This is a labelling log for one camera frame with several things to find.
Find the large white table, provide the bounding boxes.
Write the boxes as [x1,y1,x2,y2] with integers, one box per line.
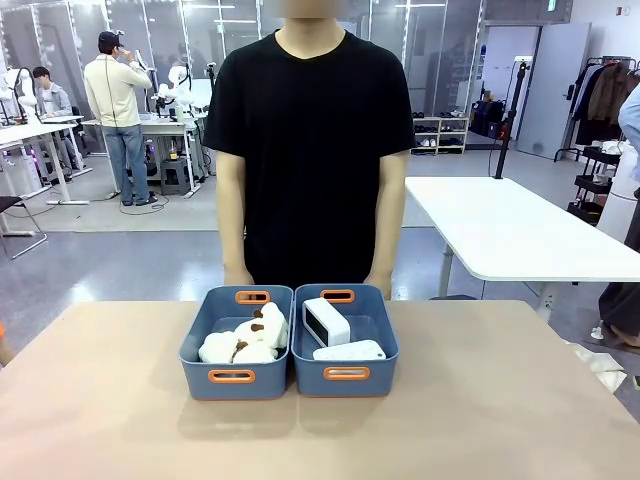
[403,175,640,312]

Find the person left forearm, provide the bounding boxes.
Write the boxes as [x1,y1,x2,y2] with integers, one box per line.
[375,148,412,279]

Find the black utility cart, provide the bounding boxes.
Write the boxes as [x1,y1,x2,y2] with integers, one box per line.
[566,140,625,227]

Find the grey door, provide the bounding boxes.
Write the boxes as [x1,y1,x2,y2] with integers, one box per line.
[514,21,592,161]

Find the long white desk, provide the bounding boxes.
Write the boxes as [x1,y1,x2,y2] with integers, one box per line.
[0,114,94,207]

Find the white shoe rack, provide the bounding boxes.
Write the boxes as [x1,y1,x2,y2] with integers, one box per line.
[409,110,472,156]

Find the black luggage bags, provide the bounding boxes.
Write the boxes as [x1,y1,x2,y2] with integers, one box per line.
[468,97,510,140]

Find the beige cloth bag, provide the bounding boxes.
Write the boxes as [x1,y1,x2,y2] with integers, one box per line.
[562,338,629,397]

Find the black clothes rack with coats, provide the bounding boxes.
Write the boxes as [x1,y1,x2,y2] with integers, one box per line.
[553,55,640,164]

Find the person right forearm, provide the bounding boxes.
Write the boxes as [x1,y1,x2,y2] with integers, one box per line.
[215,148,250,277]

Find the white background robot with cables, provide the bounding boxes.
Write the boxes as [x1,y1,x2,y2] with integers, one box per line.
[151,60,212,117]

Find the black step stool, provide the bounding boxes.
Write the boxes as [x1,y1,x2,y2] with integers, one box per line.
[159,158,195,198]

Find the black chair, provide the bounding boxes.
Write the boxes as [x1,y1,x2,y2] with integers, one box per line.
[0,195,49,261]

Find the person in blue shirt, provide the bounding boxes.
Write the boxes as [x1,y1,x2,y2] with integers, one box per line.
[589,80,640,350]

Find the blue basket orange handles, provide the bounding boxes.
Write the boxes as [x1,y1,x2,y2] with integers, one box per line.
[290,283,400,399]
[178,284,295,401]

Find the person left hand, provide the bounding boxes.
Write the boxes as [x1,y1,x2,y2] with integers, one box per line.
[366,271,395,302]

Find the man in cream sweater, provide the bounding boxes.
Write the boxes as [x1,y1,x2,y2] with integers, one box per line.
[83,30,159,208]

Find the white workbench desk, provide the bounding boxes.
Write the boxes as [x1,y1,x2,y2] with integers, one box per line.
[79,112,209,199]

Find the black tripod stand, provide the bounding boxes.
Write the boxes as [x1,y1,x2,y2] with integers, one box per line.
[493,57,532,181]

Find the person right hand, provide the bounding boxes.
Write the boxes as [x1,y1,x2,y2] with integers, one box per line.
[222,269,255,288]

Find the seated person grey jacket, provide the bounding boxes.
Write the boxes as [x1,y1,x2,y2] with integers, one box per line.
[31,65,74,119]

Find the person in black t-shirt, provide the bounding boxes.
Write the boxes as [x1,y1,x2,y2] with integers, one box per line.
[202,27,417,287]

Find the white cylinder pedestal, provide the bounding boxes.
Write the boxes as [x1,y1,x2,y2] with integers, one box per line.
[596,147,640,246]

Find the white digital clock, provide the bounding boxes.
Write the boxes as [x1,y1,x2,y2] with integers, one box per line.
[301,296,352,348]
[312,339,388,363]

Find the white plush keychain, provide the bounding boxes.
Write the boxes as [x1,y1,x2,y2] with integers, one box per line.
[252,301,290,349]
[231,319,280,365]
[198,330,246,365]

